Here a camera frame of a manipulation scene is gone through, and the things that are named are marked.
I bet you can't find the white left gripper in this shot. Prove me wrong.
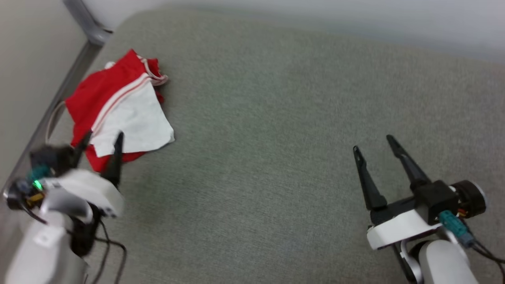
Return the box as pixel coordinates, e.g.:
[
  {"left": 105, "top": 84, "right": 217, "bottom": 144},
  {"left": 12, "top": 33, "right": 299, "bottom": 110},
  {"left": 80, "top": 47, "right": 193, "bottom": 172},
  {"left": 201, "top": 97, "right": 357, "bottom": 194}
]
[{"left": 39, "top": 130, "right": 125, "bottom": 219}]

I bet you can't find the grey fabric sofa cushion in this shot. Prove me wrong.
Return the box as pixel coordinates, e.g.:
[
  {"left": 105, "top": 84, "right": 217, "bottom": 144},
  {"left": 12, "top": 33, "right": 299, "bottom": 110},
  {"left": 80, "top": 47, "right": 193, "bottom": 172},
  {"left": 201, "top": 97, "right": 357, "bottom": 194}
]
[{"left": 0, "top": 8, "right": 505, "bottom": 284}]

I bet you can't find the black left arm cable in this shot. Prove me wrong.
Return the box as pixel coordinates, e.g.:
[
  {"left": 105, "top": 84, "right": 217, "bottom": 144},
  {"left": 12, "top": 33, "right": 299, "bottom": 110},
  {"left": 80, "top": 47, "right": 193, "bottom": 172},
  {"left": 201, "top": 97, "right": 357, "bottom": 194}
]
[{"left": 6, "top": 166, "right": 127, "bottom": 284}]

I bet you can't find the red and white garment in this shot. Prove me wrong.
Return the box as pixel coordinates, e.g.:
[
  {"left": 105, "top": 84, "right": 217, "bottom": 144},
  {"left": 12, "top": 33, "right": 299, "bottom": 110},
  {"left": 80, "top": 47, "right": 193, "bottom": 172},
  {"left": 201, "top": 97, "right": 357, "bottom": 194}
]
[{"left": 65, "top": 49, "right": 175, "bottom": 173}]

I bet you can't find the grey metal frame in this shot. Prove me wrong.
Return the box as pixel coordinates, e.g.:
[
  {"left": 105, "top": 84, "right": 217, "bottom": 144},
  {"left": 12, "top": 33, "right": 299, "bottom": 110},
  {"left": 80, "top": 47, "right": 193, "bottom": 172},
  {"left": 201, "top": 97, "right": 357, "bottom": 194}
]
[{"left": 0, "top": 0, "right": 114, "bottom": 198}]

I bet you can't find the thin white cable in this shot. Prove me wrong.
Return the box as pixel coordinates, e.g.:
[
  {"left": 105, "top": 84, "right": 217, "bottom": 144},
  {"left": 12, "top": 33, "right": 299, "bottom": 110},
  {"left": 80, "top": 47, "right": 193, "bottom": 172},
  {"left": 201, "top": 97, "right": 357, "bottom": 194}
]
[{"left": 45, "top": 100, "right": 66, "bottom": 145}]

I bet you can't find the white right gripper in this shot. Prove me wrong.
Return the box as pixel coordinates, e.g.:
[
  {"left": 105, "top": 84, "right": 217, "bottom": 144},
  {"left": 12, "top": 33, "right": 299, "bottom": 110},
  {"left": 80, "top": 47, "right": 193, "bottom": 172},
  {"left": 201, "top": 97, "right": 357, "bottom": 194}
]
[{"left": 353, "top": 135, "right": 443, "bottom": 251}]

